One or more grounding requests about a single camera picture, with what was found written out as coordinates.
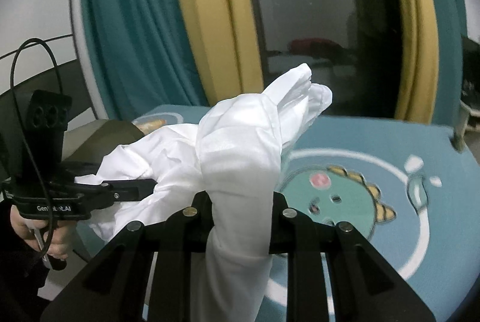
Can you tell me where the white large garment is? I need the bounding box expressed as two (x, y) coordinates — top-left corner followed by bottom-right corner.
(77, 64), (332, 321)

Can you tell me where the person's left hand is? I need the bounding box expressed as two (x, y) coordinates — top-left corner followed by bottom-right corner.
(10, 205), (77, 260)

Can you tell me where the olive storage box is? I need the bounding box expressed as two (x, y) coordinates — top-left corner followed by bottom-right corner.
(62, 120), (144, 164)

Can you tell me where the blue dinosaur blanket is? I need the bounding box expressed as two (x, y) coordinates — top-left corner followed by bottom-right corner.
(78, 103), (480, 322)

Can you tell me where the teal curtain left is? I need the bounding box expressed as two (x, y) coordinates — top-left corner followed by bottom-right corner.
(81, 0), (208, 121)

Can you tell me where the teal curtain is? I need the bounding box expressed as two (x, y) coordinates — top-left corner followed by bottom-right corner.
(432, 0), (467, 126)
(81, 0), (208, 121)

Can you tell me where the small grey plush toy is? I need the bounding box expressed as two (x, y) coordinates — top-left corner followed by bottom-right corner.
(451, 126), (466, 152)

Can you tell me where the yellow curtain left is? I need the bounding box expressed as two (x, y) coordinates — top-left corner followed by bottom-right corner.
(180, 0), (264, 104)

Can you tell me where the yellow curtain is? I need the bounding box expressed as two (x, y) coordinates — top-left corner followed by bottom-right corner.
(180, 0), (264, 104)
(395, 0), (439, 124)

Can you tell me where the dark window glass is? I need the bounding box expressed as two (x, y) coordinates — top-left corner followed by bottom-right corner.
(252, 0), (403, 118)

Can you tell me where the yellow curtain right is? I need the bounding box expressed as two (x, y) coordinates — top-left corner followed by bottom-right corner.
(395, 0), (439, 124)

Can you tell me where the teal curtain right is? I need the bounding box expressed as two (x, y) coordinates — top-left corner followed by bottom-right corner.
(432, 0), (467, 126)

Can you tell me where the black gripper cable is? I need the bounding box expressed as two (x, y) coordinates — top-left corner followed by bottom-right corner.
(10, 37), (61, 259)

